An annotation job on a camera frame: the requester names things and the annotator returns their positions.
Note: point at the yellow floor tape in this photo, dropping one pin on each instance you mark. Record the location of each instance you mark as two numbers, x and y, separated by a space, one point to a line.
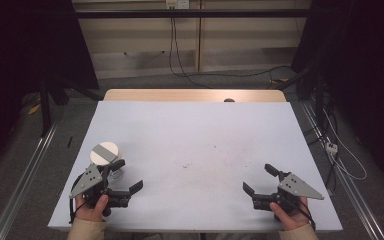
34 109

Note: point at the person's left hand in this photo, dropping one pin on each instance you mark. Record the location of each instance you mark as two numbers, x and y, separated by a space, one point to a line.
88 213

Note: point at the small black floor piece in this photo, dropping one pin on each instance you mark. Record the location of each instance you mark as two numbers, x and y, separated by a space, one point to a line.
69 141

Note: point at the white wall socket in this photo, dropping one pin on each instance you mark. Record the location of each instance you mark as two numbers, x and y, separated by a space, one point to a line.
177 3

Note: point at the black horizontal bar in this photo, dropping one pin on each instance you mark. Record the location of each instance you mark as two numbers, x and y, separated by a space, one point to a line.
193 13

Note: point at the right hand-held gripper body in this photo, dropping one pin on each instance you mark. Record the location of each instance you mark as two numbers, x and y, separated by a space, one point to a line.
295 186

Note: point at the person's right hand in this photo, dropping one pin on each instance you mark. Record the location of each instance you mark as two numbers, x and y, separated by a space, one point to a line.
293 220

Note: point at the wooden vertical post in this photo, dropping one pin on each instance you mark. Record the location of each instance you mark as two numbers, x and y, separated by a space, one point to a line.
198 43

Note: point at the white power strip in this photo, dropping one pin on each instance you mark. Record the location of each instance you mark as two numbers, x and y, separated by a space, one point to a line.
331 147

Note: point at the black metal stand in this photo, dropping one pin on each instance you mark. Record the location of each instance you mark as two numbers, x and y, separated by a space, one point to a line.
45 106
319 100

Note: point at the aluminium floor rail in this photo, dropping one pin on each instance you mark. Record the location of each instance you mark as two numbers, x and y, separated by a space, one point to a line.
23 181
343 181

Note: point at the black curtain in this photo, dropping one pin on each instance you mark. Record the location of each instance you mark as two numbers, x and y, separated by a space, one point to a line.
363 66
20 50

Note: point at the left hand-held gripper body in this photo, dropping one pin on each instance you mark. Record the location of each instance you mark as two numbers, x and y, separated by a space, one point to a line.
91 178

